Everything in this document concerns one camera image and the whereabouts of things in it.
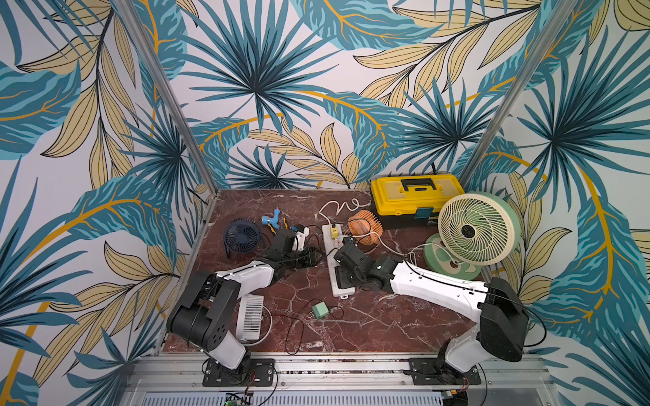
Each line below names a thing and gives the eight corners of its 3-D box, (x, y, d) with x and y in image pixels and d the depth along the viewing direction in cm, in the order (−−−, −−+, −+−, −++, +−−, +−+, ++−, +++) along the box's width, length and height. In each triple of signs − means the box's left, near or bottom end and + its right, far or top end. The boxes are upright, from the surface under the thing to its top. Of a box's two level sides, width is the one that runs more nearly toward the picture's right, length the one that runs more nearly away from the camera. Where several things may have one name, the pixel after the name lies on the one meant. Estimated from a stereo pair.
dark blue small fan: (229, 256, 99) (220, 241, 90) (235, 234, 105) (228, 217, 97) (261, 256, 99) (255, 241, 90) (265, 234, 106) (260, 217, 97)
